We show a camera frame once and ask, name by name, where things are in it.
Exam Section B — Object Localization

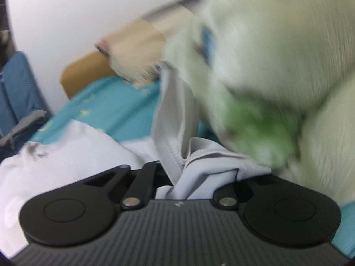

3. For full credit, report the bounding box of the tan padded headboard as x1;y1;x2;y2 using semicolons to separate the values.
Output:
60;51;117;100

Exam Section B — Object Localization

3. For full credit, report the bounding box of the teal printed bed sheet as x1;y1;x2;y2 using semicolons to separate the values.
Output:
29;76;355;258

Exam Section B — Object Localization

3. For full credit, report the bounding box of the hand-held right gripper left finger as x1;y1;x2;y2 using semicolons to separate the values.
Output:
80;161;159;210

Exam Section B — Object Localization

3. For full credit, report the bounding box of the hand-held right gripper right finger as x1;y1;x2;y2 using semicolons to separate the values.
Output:
213;173;283;209

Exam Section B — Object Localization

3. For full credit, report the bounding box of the green printed fleece blanket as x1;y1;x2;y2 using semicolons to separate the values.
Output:
162;0;355;208

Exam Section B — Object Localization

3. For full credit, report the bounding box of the grey seat cushion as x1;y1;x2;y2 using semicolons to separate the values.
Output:
0;110;49;149

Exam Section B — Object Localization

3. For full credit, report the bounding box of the white t-shirt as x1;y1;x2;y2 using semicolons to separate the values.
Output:
0;66;272;258

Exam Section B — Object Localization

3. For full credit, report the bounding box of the blue covered chair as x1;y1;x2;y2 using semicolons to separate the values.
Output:
0;51;52;161

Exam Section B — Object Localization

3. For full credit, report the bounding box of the plaid pillow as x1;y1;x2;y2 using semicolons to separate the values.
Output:
96;0;213;88

